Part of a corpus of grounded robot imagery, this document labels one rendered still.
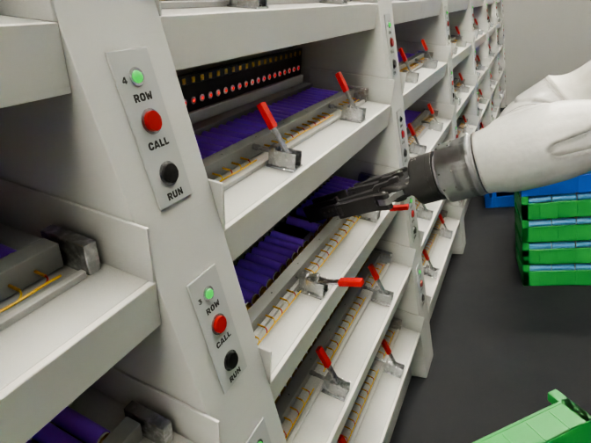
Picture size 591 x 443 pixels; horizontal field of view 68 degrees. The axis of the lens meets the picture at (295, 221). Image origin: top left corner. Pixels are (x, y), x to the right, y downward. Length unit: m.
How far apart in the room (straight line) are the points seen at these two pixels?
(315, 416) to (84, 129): 0.55
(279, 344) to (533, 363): 0.90
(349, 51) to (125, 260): 0.71
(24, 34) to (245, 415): 0.38
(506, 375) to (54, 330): 1.13
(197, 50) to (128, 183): 0.16
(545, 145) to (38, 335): 0.56
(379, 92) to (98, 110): 0.70
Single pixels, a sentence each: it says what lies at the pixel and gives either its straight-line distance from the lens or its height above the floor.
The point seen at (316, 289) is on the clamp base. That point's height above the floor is 0.55.
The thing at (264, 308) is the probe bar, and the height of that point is 0.58.
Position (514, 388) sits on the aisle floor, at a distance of 1.27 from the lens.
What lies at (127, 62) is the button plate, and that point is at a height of 0.89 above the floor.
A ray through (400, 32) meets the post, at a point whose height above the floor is 0.85.
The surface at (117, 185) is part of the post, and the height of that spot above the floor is 0.81.
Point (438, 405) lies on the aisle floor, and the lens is 1.22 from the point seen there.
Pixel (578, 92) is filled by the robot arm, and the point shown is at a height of 0.73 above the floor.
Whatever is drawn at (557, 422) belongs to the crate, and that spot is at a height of 0.20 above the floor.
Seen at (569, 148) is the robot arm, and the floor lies 0.70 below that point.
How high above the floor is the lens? 0.88
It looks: 21 degrees down
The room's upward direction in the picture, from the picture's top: 13 degrees counter-clockwise
